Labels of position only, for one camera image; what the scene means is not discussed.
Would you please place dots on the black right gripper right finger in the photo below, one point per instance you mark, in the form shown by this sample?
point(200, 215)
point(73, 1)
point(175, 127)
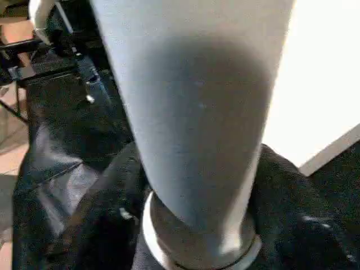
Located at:
point(295, 225)

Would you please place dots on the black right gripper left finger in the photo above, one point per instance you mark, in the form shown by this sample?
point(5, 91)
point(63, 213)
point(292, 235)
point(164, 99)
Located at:
point(118, 211)

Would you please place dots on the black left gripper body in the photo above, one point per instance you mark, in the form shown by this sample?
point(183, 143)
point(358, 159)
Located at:
point(81, 70)

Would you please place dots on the white plastic table leg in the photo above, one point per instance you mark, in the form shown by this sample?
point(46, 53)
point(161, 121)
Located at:
point(197, 112)

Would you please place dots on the black plastic mat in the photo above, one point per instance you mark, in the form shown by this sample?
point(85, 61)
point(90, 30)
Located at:
point(56, 174)

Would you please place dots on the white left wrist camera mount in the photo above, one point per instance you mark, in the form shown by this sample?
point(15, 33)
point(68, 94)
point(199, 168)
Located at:
point(39, 17)

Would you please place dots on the black folding table frame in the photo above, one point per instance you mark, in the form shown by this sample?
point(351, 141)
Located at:
point(17, 45)

